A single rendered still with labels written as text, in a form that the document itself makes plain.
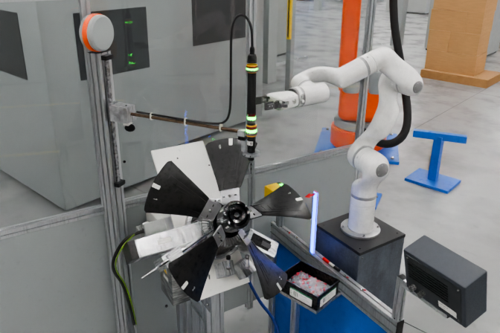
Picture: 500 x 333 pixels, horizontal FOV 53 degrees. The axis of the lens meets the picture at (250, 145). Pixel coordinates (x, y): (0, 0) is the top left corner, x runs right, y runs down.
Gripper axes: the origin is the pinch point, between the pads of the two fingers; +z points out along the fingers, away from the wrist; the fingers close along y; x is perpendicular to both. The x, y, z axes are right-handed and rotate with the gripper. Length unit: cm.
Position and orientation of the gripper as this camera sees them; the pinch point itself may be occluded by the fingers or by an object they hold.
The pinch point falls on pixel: (261, 103)
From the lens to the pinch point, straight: 197.5
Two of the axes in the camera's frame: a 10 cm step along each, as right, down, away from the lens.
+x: -0.1, -9.3, -3.6
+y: -5.2, -3.1, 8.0
